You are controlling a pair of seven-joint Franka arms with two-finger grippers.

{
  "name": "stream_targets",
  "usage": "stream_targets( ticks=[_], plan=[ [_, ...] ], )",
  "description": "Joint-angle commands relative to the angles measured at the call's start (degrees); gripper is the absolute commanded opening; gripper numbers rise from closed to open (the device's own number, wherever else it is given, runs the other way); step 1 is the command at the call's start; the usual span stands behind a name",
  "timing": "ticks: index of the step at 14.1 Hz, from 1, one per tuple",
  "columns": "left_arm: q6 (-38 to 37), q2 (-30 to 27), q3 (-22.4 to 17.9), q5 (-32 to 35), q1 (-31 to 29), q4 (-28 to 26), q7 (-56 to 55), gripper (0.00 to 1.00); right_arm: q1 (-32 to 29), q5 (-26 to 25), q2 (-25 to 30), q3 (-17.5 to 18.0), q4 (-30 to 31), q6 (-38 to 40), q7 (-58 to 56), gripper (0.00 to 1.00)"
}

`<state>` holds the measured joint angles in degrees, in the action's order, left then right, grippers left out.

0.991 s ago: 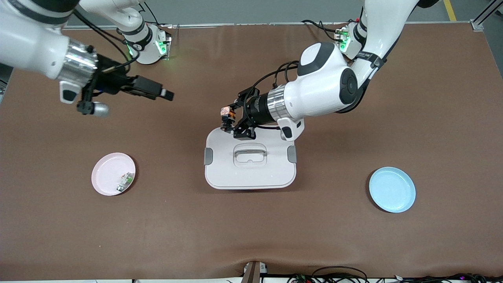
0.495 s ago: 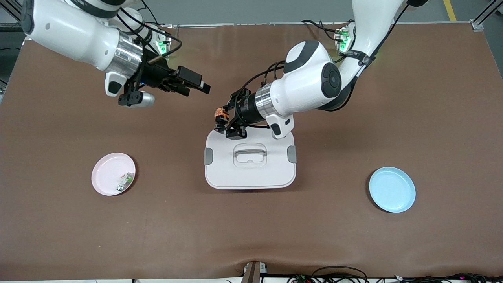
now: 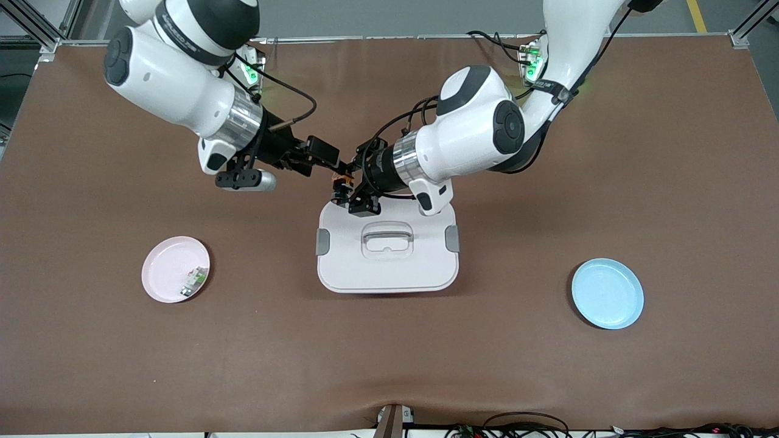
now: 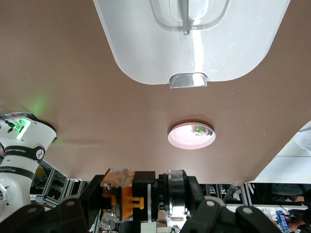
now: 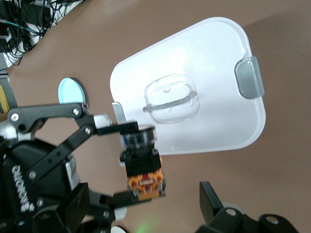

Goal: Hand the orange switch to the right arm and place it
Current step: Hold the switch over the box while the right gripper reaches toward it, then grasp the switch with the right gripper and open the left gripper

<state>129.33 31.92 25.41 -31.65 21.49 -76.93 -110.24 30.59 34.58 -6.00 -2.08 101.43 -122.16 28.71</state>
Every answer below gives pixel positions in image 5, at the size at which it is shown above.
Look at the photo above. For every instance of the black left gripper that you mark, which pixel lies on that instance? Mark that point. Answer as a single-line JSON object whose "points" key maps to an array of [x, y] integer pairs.
{"points": [[14, 174]]}

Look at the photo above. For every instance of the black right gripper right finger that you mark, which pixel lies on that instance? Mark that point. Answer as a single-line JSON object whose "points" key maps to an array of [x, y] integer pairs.
{"points": [[277, 225]]}

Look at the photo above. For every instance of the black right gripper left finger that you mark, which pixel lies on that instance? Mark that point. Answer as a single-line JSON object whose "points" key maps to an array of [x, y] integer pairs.
{"points": [[218, 218]]}

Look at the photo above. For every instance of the orange and black push-button switch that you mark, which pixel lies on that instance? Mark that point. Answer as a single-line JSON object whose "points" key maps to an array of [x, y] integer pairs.
{"points": [[143, 165]]}

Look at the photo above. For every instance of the light blue round plate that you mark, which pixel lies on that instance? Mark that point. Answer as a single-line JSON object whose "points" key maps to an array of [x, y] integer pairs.
{"points": [[70, 92]]}

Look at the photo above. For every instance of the white lidded storage box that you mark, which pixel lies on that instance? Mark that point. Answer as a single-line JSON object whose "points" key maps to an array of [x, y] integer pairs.
{"points": [[194, 60]]}

